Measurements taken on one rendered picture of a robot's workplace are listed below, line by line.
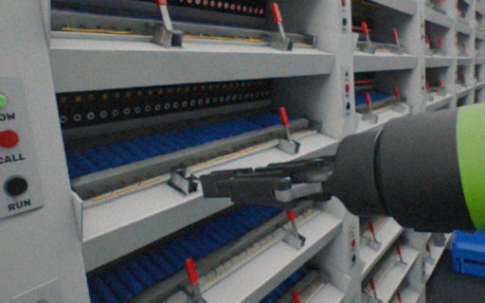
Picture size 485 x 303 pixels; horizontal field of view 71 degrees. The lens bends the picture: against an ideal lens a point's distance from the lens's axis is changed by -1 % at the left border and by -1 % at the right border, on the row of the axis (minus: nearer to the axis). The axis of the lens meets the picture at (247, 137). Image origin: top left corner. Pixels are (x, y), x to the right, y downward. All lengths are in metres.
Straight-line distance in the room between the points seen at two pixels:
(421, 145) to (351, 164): 0.06
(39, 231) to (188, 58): 0.27
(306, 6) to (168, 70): 0.49
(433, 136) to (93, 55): 0.33
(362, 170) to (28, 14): 0.32
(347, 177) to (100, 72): 0.28
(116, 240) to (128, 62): 0.20
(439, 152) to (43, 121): 0.34
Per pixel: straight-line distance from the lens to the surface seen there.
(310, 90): 0.86
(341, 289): 0.98
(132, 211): 0.45
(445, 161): 0.26
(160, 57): 0.45
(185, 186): 0.48
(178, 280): 0.59
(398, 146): 0.27
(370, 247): 1.18
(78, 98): 0.56
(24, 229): 0.39
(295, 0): 0.89
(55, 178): 0.38
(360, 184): 0.29
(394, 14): 1.52
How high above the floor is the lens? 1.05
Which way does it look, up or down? 9 degrees down
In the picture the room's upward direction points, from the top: 5 degrees counter-clockwise
